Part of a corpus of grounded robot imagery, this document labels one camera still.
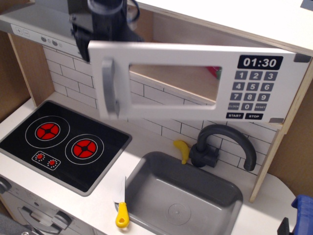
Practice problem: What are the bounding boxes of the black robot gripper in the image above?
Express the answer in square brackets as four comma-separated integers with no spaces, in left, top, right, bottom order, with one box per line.
[69,0,143,63]

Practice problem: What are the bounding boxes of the grey microwave door handle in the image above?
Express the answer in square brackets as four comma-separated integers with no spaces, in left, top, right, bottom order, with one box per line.
[102,58,119,119]

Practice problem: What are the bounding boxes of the white toy microwave door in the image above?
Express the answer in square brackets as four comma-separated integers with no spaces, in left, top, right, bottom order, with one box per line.
[88,41,312,123]

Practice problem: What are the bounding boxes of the wooden toy microwave cabinet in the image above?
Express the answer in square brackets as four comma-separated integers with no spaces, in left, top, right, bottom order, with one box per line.
[138,0,313,203]

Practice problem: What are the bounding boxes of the grey range hood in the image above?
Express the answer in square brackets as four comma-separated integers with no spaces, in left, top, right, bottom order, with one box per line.
[0,0,91,58]

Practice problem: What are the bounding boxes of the black toy stovetop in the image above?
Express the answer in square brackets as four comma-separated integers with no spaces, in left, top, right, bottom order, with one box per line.
[0,101,132,196]

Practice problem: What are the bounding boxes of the red toy pepper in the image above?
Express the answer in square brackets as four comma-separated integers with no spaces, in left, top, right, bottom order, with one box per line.
[206,66,222,80]

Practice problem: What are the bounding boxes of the yellow toy banana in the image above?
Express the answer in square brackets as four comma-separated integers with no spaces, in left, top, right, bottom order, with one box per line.
[173,140,190,165]

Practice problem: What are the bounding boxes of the grey oven knob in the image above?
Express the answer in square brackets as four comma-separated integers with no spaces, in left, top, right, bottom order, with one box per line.
[0,177,12,194]

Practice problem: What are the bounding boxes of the dark grey toy faucet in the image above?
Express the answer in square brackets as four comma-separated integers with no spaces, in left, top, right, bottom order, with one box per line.
[189,124,257,172]

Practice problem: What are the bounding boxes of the grey toy sink basin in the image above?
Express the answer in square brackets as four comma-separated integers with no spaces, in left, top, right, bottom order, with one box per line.
[125,152,243,235]

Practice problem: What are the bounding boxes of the grey toy oven door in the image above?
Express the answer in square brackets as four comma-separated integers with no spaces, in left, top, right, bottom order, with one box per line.
[0,176,96,235]

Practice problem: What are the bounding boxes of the blue plastic object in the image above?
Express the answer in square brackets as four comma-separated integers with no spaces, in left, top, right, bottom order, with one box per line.
[291,195,313,235]

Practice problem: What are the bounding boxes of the black clamp piece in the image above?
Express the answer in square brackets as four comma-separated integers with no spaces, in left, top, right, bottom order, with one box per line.
[277,217,290,235]

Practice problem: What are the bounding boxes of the grey oven door handle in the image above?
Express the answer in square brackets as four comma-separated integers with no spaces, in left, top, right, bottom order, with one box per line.
[18,206,73,235]

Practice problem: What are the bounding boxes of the yellow handled toy knife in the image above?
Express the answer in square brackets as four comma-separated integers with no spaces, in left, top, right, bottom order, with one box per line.
[113,175,130,229]

